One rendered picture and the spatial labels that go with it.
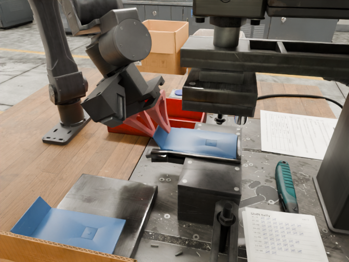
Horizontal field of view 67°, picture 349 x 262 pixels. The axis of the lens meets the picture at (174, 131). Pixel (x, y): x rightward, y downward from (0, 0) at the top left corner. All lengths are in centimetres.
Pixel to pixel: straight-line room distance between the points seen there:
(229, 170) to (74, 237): 27
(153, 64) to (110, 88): 244
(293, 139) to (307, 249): 37
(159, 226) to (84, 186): 17
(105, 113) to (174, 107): 39
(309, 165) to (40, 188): 58
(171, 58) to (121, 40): 239
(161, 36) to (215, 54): 236
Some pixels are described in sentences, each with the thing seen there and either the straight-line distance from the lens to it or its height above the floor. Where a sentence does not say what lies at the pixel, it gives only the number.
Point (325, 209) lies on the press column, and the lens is 57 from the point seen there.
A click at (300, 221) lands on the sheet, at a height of 95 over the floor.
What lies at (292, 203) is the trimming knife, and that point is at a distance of 53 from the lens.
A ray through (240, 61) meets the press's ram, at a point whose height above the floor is 117.
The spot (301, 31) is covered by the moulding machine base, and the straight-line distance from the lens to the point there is 500.
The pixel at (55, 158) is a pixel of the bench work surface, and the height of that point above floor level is 90.
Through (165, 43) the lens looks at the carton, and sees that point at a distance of 273.
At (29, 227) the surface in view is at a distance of 50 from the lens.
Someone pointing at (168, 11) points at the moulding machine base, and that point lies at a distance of 513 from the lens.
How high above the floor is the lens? 128
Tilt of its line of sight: 32 degrees down
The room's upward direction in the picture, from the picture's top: straight up
